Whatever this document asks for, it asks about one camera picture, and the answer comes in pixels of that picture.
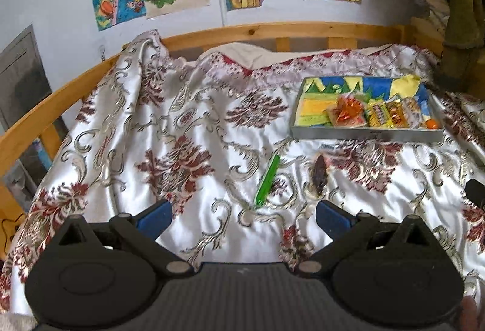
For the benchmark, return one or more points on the yellow snack packet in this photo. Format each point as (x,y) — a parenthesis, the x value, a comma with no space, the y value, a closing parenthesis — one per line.
(376,114)

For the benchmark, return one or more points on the green stick packet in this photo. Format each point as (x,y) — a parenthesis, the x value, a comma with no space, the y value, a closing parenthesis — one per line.
(268,181)

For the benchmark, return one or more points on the grey metal tray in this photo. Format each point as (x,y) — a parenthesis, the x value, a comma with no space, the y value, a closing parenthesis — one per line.
(363,134)

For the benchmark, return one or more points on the golden snack packet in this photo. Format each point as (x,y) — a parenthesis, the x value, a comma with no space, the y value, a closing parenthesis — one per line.
(394,113)

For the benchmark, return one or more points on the wooden bed frame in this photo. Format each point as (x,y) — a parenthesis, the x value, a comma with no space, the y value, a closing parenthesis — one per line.
(227,31)

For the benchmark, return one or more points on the orange snack bag red label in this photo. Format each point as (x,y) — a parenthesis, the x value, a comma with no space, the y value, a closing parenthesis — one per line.
(346,113)

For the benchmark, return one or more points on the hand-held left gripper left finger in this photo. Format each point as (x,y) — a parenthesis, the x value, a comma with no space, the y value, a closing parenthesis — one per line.
(153,219)

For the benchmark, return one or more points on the grey wall panel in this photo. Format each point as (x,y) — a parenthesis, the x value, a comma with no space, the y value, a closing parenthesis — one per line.
(19,88)

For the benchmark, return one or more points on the long blue packet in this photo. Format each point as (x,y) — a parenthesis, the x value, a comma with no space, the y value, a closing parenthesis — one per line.
(424,100)

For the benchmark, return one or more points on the clear granola bar packet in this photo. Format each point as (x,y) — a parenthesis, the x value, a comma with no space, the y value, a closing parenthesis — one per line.
(412,113)

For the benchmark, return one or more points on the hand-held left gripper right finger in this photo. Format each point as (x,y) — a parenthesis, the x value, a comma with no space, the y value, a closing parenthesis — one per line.
(335,219)

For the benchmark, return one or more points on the mandarin orange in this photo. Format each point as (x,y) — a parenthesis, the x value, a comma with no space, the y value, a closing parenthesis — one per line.
(432,123)

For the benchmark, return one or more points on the floral satin blanket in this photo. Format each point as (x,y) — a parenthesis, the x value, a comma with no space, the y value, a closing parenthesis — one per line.
(189,126)

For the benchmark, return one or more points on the white clear snack packet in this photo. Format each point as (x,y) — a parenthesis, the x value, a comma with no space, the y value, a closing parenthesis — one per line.
(320,173)

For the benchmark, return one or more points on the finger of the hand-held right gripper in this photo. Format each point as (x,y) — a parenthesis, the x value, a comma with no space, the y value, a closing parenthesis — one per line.
(476,191)

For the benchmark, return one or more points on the olive plush toy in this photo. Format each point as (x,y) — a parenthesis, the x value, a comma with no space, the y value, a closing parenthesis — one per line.
(462,28)

